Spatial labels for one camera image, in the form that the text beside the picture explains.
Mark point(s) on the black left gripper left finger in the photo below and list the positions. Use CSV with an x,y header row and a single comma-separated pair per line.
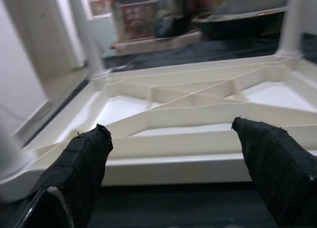
x,y
79,168

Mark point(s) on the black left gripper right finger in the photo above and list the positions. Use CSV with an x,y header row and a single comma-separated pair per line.
x,y
277,168

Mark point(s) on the white plastic children table top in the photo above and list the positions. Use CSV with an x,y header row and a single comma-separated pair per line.
x,y
173,143

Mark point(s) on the orange lid storage box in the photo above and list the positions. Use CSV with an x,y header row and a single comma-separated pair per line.
x,y
136,19

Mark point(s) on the small red white box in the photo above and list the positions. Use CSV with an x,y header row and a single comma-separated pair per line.
x,y
99,3

